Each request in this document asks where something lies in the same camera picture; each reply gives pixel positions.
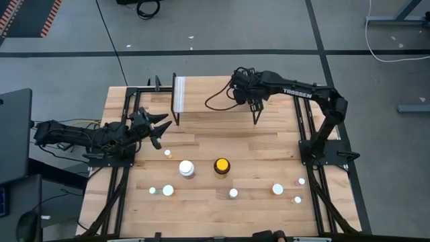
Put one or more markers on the wooden shelf with black legs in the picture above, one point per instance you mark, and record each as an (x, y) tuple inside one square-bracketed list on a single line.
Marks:
[(201, 94)]

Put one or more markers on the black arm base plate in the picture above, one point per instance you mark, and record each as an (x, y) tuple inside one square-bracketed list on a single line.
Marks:
[(100, 163), (336, 148)]

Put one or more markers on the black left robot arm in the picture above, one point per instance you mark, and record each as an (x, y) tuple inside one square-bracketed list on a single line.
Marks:
[(67, 134)]

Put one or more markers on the orange vial with white cap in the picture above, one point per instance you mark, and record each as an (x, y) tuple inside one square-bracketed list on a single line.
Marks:
[(168, 190), (277, 189)]

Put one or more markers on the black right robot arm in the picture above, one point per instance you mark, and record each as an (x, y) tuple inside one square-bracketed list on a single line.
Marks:
[(302, 92)]

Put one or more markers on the small pink vial white cap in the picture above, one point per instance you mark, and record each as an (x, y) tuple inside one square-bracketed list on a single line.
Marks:
[(301, 181)]

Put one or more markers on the small teal vial white cap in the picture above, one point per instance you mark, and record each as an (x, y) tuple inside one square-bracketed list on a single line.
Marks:
[(152, 190)]

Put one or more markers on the black power brick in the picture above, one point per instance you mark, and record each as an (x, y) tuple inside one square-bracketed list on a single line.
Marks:
[(64, 146)]

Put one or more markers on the small white Excedrin bottle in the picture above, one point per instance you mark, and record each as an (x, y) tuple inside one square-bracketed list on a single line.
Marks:
[(233, 193)]

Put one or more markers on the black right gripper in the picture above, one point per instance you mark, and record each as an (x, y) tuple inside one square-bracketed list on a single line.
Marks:
[(250, 84)]

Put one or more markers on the black aluminium table frame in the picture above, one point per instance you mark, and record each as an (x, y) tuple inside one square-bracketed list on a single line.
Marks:
[(144, 89)]

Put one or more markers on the grey floor bar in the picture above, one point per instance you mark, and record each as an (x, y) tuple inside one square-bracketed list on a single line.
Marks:
[(413, 108)]

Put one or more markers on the dark grey desk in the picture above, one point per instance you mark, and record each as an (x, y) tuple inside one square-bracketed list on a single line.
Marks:
[(13, 228)]

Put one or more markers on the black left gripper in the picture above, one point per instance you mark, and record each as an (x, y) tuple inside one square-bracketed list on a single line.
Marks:
[(141, 124)]

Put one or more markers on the amber bottle with yellow cap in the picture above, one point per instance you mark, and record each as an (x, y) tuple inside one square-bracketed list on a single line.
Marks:
[(222, 164)]

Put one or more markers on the white tape strip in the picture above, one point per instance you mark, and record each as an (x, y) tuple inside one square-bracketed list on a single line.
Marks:
[(179, 94)]

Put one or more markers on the small yellow vial white cap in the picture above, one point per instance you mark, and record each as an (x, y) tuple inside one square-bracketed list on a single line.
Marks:
[(297, 200), (167, 153)]

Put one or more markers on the black mat with orange stripes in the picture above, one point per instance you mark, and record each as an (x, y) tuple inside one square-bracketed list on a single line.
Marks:
[(27, 17)]

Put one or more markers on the large white purple-label bottle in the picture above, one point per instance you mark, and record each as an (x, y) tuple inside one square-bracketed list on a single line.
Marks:
[(186, 167)]

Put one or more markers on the black computer mouse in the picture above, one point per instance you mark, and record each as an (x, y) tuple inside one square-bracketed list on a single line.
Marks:
[(28, 227)]

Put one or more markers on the person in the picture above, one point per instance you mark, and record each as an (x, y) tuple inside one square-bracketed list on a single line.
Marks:
[(268, 236)]

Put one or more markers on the grey table base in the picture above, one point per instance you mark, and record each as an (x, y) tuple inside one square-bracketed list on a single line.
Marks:
[(396, 19)]

